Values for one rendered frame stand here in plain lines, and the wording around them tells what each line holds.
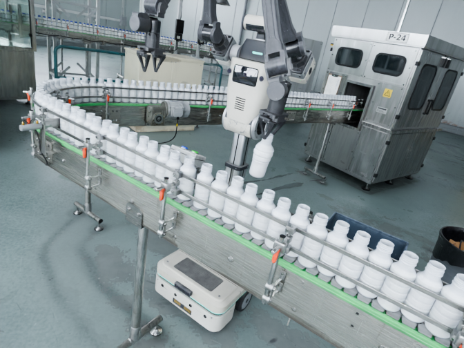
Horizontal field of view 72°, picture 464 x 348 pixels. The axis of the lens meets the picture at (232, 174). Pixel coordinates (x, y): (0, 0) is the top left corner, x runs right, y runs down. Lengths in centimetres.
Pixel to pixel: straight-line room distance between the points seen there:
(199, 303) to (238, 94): 117
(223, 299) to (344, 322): 100
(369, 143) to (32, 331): 405
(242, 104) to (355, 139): 324
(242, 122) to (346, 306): 103
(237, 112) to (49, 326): 153
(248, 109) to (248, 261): 84
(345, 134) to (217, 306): 349
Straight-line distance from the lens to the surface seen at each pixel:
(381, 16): 1328
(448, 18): 1300
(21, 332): 217
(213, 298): 191
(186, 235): 121
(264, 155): 115
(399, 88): 451
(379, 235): 152
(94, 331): 209
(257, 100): 164
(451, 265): 254
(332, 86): 498
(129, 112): 264
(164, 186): 112
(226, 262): 114
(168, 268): 206
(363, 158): 471
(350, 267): 96
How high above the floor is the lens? 158
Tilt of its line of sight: 22 degrees down
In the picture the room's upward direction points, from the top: 11 degrees clockwise
